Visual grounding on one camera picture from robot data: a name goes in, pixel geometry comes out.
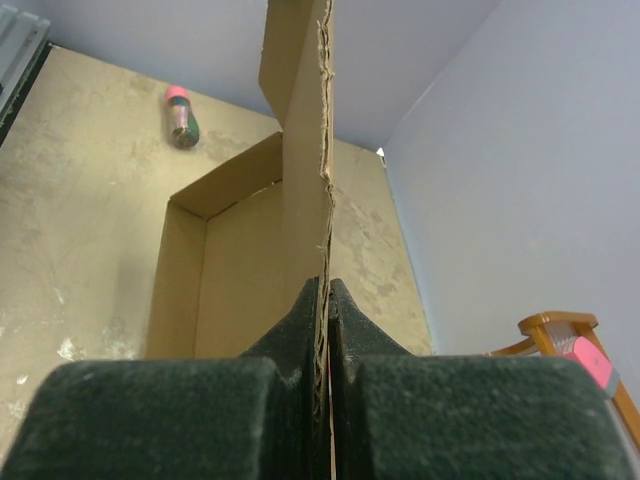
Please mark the pink eraser block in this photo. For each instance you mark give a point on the pink eraser block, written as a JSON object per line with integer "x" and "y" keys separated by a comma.
{"x": 595, "y": 363}

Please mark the brown cardboard box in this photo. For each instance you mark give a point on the brown cardboard box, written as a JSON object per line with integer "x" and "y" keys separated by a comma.
{"x": 239, "y": 243}

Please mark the small pink green object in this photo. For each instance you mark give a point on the small pink green object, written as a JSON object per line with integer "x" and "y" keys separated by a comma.
{"x": 183, "y": 127}

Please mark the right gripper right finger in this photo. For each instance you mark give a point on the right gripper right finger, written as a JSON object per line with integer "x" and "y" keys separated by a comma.
{"x": 402, "y": 416}

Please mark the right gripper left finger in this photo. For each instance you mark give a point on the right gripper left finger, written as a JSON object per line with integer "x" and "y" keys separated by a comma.
{"x": 249, "y": 417}

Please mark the wooden three-tier rack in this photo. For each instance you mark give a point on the wooden three-tier rack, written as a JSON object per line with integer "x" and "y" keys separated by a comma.
{"x": 571, "y": 335}

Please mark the aluminium extrusion frame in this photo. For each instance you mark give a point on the aluminium extrusion frame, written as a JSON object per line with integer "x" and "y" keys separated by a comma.
{"x": 25, "y": 46}

